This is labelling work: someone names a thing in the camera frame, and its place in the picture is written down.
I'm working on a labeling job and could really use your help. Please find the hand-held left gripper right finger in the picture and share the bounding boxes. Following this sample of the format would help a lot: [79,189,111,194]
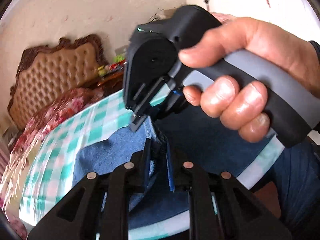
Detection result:
[165,142,293,240]

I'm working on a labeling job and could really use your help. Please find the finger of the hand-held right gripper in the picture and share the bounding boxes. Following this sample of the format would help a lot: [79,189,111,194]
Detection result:
[151,86,190,121]
[124,76,176,133]

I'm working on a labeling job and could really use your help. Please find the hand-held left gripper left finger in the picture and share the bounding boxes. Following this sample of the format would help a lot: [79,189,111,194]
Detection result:
[26,139,153,240]

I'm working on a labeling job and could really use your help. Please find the blue denim pants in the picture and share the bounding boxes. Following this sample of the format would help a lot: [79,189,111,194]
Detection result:
[72,100,278,230]

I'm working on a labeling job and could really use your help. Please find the person's right forearm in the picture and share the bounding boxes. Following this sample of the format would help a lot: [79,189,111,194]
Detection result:
[309,41,320,56]

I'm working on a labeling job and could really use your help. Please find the person's right hand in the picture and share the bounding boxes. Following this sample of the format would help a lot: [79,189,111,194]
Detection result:
[179,12,320,143]

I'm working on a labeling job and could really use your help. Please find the dark wooden nightstand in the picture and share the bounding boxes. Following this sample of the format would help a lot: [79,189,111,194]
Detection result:
[96,71,125,97]

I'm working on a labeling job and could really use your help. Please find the green white checkered tablecloth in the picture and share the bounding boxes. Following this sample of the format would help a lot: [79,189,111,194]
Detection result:
[21,90,285,240]

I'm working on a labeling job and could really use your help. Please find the red floral quilt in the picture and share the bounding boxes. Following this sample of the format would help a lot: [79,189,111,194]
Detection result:
[12,86,105,155]

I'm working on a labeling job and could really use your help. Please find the tufted carved wooden headboard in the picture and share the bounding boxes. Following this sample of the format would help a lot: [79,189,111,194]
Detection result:
[7,34,108,130]

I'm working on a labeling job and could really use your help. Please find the person's right leg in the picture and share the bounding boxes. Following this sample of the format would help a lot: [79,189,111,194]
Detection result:
[262,140,320,233]

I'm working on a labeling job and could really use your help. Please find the pink floral curtain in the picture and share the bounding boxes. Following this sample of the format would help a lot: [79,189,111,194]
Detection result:
[0,140,10,175]

